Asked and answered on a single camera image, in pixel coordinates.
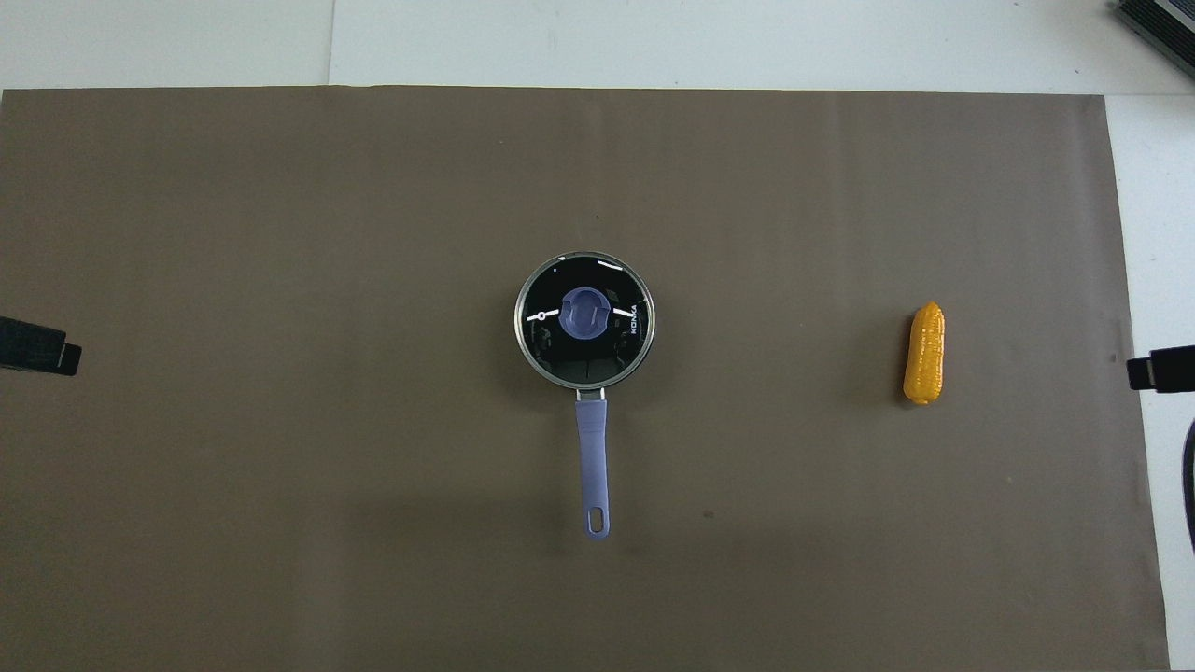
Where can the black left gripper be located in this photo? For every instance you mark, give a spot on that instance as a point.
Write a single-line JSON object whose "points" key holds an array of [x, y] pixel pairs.
{"points": [[28, 343]]}

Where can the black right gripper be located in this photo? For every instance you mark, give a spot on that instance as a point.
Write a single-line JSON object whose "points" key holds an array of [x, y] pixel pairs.
{"points": [[1176, 369]]}

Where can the yellow toy corn cob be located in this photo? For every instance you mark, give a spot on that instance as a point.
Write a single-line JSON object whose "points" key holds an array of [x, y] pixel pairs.
{"points": [[925, 355]]}

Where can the glass lid purple knob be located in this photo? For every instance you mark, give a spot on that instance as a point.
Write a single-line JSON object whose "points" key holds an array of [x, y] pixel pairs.
{"points": [[560, 359]]}

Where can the brown table mat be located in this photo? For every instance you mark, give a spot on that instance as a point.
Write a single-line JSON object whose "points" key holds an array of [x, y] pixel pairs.
{"points": [[373, 280]]}

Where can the dark grey ribbed device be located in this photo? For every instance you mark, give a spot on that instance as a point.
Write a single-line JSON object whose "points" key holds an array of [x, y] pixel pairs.
{"points": [[1162, 28]]}

